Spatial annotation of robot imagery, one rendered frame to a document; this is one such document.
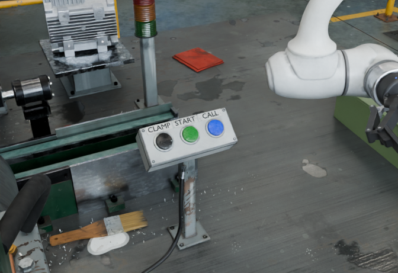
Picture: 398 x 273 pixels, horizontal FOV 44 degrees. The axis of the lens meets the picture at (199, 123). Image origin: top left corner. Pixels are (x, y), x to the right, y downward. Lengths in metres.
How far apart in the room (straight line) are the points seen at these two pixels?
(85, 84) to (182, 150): 0.78
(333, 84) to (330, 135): 0.33
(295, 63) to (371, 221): 0.38
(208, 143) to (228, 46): 1.02
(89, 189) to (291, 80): 0.49
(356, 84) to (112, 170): 0.55
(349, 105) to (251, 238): 0.53
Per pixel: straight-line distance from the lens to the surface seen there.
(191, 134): 0.87
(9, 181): 0.80
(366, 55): 1.11
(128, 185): 1.13
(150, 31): 1.36
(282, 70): 1.06
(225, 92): 1.56
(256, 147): 1.31
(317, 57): 1.05
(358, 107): 1.38
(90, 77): 1.59
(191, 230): 1.04
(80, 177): 1.07
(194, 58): 1.76
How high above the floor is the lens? 1.56
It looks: 33 degrees down
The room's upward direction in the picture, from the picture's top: 1 degrees counter-clockwise
